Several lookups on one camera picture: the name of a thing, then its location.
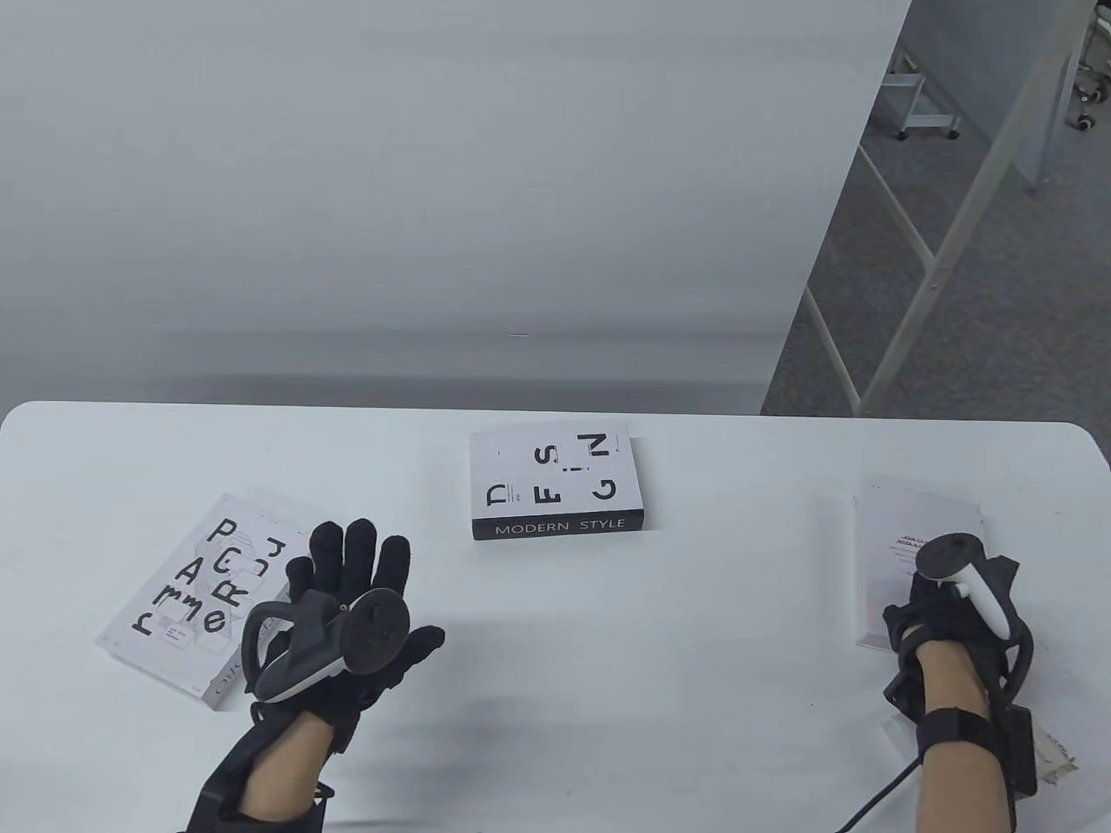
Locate person's right hand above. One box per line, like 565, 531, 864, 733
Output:
883, 568, 1016, 678

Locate person's left forearm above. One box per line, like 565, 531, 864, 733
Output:
239, 716, 335, 821

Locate black cable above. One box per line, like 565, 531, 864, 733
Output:
838, 755, 923, 833

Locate white book black letters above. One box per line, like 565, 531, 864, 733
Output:
95, 493, 315, 712

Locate office chair wheeled base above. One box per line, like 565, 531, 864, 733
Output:
1072, 0, 1111, 133

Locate white backdrop board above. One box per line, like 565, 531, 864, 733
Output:
0, 0, 914, 416

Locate white book pink-striped spine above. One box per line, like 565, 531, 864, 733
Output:
853, 477, 990, 652

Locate person's right forearm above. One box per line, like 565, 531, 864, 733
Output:
911, 642, 1016, 833

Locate grey partition panel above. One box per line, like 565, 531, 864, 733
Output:
903, 0, 1073, 193

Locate white book with floral label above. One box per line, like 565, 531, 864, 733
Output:
884, 642, 1111, 833

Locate white metal frame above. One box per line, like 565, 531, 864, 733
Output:
803, 0, 1111, 417

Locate white wheeled cart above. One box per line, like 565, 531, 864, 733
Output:
881, 50, 963, 142

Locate white book black spine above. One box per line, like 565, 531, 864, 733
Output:
470, 423, 650, 541

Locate person's left hand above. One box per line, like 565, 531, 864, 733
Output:
252, 518, 446, 756

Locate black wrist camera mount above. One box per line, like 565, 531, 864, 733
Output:
916, 705, 1038, 799
187, 725, 335, 833

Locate black and white controller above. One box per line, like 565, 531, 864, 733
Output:
917, 534, 1021, 643
241, 590, 411, 704

